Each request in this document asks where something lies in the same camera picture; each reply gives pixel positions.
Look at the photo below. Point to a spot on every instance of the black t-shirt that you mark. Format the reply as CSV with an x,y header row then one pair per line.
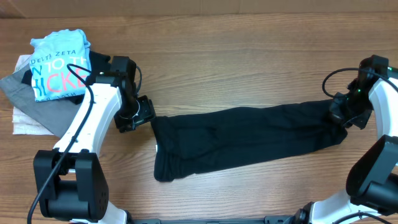
x,y
201,143

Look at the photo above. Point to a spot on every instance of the grey folded shirt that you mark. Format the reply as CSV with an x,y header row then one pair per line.
x,y
40,112

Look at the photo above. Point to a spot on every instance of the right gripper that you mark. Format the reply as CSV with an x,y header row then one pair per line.
x,y
336,112

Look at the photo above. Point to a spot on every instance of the white folded cloth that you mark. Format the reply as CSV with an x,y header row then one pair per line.
x,y
28,124

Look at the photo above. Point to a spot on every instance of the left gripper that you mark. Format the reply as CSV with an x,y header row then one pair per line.
x,y
148,112

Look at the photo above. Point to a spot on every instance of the light blue printed folded shirt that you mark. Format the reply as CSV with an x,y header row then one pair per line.
x,y
57,58

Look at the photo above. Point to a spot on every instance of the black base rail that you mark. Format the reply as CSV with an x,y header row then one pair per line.
x,y
274,219

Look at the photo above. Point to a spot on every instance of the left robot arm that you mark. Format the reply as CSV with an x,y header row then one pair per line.
x,y
71,185

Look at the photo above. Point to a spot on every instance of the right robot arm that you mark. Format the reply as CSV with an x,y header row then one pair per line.
x,y
371,186

